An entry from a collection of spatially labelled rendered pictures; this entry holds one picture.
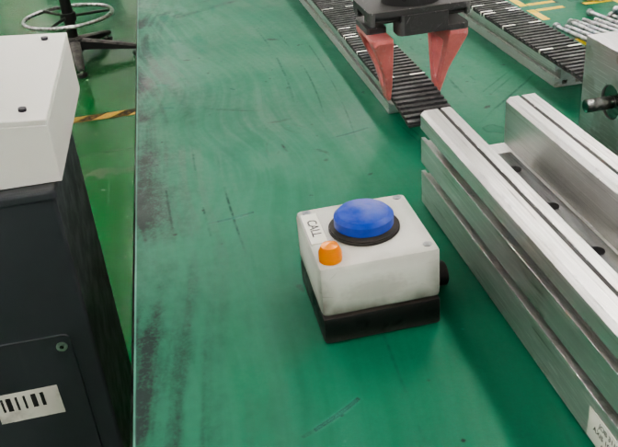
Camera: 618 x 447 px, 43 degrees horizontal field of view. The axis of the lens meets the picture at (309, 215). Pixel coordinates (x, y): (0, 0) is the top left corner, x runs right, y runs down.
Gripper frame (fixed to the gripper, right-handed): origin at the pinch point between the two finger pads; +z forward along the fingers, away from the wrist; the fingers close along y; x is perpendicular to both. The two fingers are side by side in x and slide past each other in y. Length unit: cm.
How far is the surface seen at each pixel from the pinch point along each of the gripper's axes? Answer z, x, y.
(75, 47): 73, 292, -65
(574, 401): 2.1, -44.4, -5.3
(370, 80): 2.2, 9.5, -1.9
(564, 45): 0.0, 5.6, 19.8
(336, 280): -1.5, -33.9, -16.1
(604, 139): 2.3, -14.0, 13.9
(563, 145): -4.9, -27.6, 2.2
